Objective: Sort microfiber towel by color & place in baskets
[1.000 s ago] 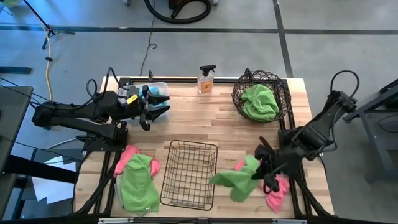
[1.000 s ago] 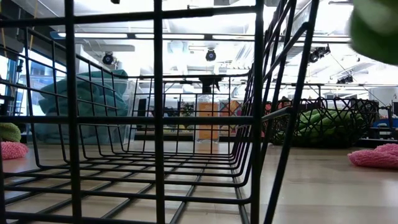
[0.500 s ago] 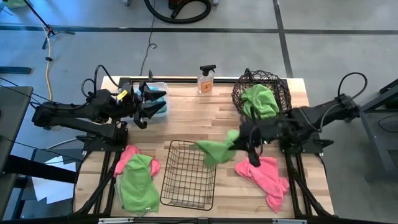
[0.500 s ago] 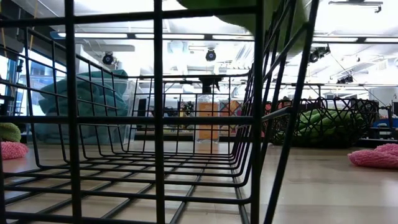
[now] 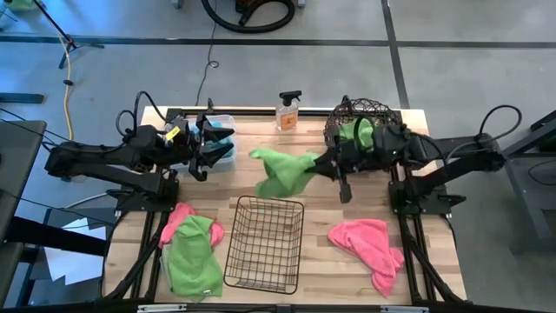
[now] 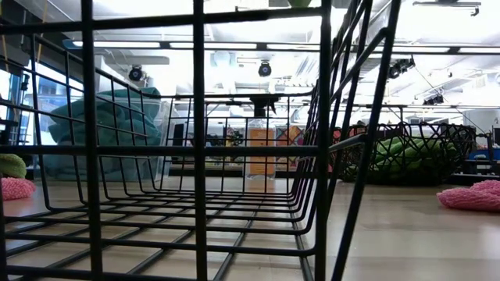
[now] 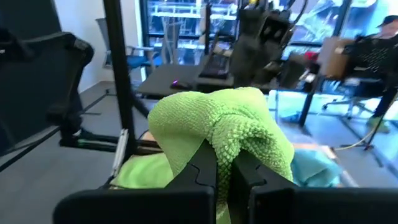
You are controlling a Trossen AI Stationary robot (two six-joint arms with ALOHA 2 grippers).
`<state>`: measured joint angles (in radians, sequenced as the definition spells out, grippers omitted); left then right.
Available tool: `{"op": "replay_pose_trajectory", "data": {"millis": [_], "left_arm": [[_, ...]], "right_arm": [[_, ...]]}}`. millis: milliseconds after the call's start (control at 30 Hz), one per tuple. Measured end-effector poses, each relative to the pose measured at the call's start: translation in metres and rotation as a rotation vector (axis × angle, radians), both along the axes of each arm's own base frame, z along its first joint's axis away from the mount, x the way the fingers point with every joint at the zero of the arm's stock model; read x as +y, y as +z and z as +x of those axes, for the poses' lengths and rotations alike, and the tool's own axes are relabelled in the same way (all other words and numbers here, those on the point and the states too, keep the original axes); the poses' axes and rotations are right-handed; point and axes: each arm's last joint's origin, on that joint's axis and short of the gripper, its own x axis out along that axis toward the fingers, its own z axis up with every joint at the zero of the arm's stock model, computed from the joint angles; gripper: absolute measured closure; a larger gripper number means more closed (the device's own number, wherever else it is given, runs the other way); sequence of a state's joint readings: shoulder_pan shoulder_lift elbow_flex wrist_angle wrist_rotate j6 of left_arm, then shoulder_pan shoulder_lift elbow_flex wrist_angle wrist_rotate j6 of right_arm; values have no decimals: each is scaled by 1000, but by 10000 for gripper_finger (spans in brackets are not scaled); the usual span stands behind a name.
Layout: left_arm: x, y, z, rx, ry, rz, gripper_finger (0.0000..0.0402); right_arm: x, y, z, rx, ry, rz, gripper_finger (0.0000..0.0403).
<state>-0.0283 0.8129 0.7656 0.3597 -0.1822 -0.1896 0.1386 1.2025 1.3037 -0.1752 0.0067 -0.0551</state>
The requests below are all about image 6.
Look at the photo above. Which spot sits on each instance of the clear plastic bin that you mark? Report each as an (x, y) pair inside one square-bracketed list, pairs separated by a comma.
[(166, 156)]

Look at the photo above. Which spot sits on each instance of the blue background cart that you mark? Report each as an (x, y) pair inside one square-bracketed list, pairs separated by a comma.
[(484, 154)]

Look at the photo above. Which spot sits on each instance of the green microfiber towel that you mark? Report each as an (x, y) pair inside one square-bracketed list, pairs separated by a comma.
[(426, 164), (390, 146), (11, 166), (300, 2)]

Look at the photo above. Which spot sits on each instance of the ceiling track fixture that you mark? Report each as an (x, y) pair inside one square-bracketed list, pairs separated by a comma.
[(445, 4)]

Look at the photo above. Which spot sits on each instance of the black ceiling spotlight cluster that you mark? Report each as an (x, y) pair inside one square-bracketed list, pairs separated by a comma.
[(398, 69), (433, 100)]

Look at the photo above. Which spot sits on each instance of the long ceiling light strip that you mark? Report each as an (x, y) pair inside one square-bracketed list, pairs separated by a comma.
[(117, 44)]

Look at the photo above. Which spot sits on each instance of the black woven round basket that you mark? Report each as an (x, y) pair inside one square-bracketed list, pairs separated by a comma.
[(465, 148)]

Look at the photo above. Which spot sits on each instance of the pink microfiber towel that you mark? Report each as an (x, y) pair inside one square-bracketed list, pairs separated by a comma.
[(15, 188), (468, 199)]

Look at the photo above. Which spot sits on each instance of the teal microfiber towel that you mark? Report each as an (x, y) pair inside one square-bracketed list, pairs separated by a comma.
[(78, 125)]

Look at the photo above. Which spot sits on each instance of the colourful wall poster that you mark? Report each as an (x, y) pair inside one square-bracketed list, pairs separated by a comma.
[(291, 134)]

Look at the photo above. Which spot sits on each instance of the round black ceiling camera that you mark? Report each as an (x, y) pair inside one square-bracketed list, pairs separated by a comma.
[(265, 69), (135, 73)]

